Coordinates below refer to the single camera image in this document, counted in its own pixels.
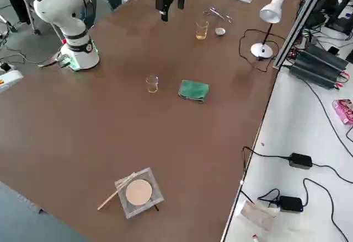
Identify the black power supply unit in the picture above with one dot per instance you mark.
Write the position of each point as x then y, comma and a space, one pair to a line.
328, 57
314, 72

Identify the pink box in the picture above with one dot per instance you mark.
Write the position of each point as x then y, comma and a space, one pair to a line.
343, 111

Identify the wooden test tube clamp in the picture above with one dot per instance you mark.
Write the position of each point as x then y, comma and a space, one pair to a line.
109, 200

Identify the folded green cloth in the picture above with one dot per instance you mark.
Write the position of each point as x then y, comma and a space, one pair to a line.
193, 90

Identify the small white dish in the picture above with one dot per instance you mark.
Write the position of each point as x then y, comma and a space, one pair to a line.
219, 31

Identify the black monitor stand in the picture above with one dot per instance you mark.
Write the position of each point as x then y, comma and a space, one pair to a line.
339, 13

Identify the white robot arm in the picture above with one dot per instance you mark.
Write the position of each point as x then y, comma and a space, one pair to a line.
69, 13

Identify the black power adapter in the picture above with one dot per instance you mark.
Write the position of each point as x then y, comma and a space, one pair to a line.
300, 160
289, 204

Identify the white desk lamp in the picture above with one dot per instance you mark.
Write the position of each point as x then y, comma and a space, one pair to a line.
271, 11

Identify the aluminium frame post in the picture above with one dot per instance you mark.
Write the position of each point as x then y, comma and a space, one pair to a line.
300, 18

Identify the metal crucible tongs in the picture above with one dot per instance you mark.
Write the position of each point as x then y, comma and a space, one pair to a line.
219, 14

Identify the white control box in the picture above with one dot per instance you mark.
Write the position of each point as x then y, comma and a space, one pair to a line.
8, 80

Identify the glass beaker with amber liquid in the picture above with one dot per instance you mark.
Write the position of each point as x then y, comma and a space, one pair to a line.
202, 32

